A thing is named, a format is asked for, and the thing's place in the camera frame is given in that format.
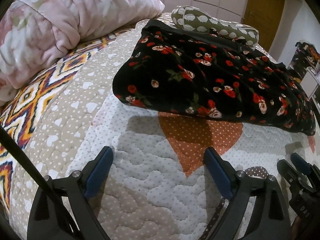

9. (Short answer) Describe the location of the white shelf unit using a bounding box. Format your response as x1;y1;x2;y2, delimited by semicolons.
300;67;319;112

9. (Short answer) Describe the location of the cluttered shoe rack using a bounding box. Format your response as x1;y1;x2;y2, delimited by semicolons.
289;41;319;81

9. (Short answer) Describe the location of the green hedgehog bolster pillow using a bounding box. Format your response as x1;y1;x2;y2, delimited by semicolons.
171;5;259;46

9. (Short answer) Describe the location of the brown wooden door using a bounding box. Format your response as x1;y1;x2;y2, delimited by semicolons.
242;0;285;51

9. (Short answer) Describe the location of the pink floral comforter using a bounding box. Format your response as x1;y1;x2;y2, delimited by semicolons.
1;0;165;105

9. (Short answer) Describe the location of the patchwork heart quilt bedspread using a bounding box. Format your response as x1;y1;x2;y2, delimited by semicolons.
1;21;319;239

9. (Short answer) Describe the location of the black cable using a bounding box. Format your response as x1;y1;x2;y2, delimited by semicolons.
0;126;83;240

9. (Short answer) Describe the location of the black floral fleece robe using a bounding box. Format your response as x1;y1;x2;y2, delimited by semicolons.
112;20;316;135

